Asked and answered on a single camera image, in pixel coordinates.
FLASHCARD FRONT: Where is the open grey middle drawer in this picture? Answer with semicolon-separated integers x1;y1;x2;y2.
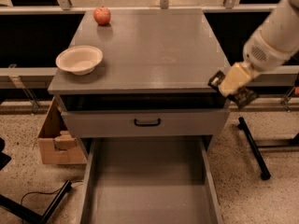
76;136;224;224

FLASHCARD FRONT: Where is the black stand leg left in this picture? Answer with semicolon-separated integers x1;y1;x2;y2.
0;180;72;224

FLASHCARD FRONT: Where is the white paper bowl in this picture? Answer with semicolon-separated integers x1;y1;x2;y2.
55;46;103;76

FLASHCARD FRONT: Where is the red apple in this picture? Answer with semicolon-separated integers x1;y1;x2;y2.
93;7;111;25

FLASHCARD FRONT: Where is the grey drawer cabinet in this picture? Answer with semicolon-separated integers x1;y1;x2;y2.
49;8;229;147

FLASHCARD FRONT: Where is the black drawer handle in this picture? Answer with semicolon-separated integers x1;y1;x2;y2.
134;119;162;127

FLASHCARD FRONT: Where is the grey top drawer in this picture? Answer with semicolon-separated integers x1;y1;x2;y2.
62;109;229;138

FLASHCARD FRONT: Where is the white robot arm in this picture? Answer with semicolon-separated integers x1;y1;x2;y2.
218;0;299;97

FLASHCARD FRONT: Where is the black cable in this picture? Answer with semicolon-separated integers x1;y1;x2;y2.
20;180;83;224

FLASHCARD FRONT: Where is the cardboard box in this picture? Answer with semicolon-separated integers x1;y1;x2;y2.
37;99;86;164

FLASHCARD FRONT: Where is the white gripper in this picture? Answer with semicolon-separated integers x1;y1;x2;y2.
219;29;294;97

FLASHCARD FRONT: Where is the black rxbar chocolate wrapper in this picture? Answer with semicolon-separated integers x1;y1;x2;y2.
208;70;259;109

